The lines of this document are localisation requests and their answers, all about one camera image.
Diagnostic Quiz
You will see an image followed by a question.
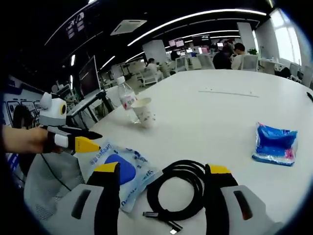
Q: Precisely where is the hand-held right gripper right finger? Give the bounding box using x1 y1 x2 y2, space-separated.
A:
204 163 269 235

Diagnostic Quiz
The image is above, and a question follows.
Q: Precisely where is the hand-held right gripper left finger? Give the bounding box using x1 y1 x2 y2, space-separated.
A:
50 162 121 235

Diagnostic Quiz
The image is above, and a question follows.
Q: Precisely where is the bagged blue mouse packet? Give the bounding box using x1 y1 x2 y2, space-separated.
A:
87 139 163 213

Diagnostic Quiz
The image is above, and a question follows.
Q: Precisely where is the clear plastic water bottle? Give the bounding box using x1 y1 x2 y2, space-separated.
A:
116 76 141 124

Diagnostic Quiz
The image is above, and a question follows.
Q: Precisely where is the white printed paper cup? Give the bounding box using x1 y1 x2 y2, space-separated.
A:
131 97 156 129

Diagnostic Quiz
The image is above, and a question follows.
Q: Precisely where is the blue tissue pack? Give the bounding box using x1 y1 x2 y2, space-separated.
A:
251 121 299 167

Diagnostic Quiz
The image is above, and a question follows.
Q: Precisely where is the person's left hand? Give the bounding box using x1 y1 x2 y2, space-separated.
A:
25 126 63 154

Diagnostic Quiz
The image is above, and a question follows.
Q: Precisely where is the dark monitor screen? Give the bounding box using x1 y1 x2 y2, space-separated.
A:
78 55 102 99

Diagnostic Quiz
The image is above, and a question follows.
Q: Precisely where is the grey mesh chair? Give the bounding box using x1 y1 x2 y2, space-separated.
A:
23 152 87 221

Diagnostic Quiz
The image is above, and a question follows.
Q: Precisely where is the hanging ceiling display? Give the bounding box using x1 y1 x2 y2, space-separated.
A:
65 12 87 40

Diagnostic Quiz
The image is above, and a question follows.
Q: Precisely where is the white table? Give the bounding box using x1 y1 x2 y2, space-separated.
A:
70 69 313 235

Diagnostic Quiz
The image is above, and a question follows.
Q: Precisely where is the ceiling air conditioner vent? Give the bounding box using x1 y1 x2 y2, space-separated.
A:
110 19 148 36

